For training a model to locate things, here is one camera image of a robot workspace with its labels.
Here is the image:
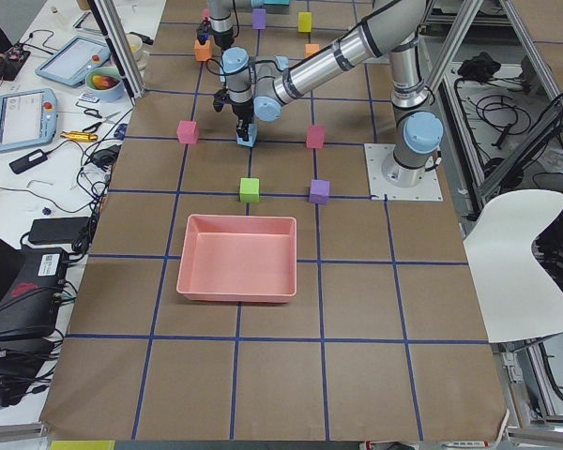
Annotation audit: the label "orange block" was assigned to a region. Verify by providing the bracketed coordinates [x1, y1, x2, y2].
[304, 43, 320, 58]
[193, 39, 212, 62]

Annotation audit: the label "black electronics box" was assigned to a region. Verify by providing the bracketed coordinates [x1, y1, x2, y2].
[0, 247, 68, 341]

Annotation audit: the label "black scissors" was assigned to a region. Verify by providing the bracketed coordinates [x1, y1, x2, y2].
[82, 110, 118, 134]

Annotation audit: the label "purple block right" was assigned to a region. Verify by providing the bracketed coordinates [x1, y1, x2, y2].
[251, 7, 266, 30]

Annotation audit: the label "black power adapter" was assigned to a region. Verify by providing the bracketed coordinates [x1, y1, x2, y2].
[9, 149, 49, 174]

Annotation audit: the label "bowl with lemon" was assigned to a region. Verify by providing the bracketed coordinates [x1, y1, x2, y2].
[126, 33, 149, 70]

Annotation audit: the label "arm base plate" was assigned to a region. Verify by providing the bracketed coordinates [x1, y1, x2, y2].
[364, 143, 443, 202]

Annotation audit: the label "teach pendant upper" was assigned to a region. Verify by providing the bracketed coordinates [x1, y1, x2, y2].
[35, 37, 111, 86]

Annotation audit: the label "white chair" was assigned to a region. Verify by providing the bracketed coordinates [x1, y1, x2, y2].
[464, 189, 563, 343]

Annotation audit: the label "green block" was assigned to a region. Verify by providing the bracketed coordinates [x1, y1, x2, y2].
[239, 177, 260, 203]

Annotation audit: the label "yellow block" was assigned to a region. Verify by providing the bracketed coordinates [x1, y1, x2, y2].
[297, 11, 312, 33]

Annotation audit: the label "teach pendant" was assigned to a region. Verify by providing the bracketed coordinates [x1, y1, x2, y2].
[35, 37, 111, 86]
[0, 88, 57, 153]

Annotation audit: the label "light blue block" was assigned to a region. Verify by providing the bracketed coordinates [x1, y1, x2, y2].
[236, 133, 256, 147]

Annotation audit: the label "purple block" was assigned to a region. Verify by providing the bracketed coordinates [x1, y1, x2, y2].
[251, 7, 266, 30]
[309, 179, 330, 205]

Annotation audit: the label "light blue tray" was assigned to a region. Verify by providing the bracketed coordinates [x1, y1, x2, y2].
[264, 0, 291, 6]

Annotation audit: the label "pink block upper left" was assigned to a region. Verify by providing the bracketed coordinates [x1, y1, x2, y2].
[176, 120, 199, 144]

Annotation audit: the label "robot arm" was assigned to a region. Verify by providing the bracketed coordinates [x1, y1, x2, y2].
[197, 0, 444, 188]
[196, 0, 266, 52]

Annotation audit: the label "pink tray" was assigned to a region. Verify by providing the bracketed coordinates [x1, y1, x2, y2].
[176, 214, 297, 303]

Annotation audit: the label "orange block lower right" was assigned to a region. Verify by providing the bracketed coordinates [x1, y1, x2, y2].
[304, 43, 320, 58]

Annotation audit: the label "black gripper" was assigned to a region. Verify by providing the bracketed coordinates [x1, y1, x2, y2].
[214, 88, 256, 143]
[196, 21, 214, 45]

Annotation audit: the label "aluminium frame post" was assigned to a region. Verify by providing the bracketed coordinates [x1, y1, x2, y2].
[88, 0, 145, 99]

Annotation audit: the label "teach pendant lower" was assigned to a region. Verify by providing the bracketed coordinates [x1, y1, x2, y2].
[0, 88, 57, 153]

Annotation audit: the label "orange block upper right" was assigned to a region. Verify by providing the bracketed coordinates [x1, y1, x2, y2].
[193, 39, 212, 62]

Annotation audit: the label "purple block lower left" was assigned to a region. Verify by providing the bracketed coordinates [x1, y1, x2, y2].
[309, 179, 330, 205]

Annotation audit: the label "dark pink block lower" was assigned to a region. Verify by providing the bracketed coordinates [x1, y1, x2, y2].
[305, 125, 326, 149]

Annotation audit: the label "green bowl with fruit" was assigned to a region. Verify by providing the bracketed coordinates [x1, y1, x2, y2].
[85, 67, 124, 102]

